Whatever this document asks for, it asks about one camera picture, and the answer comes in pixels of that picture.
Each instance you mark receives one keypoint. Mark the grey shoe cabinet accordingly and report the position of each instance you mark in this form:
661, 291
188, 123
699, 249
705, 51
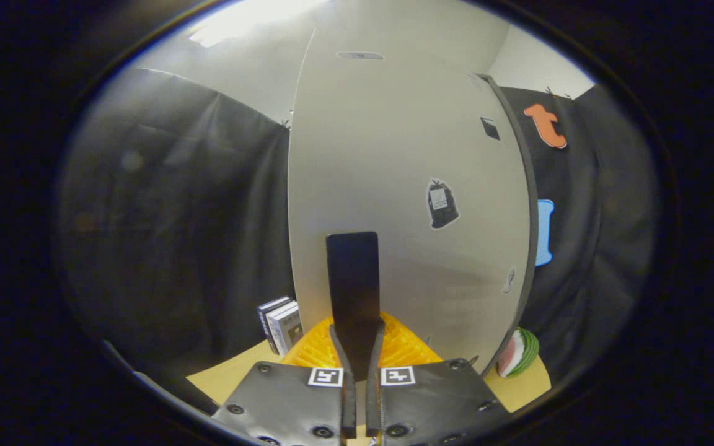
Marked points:
529, 217

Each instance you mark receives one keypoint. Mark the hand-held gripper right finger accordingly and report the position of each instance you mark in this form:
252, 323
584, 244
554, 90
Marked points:
374, 409

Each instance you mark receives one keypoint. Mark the dark blue book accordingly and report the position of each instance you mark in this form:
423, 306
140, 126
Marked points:
265, 319

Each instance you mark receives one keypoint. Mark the black backdrop cloth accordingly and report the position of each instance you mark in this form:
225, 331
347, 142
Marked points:
165, 217

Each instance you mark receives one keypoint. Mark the watermelon slice toy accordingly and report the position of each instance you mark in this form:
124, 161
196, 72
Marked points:
521, 353

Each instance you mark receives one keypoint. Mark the white shoe cabinet door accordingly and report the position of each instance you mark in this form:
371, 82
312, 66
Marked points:
394, 155

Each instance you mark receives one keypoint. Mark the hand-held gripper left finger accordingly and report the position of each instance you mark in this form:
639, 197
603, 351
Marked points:
349, 409

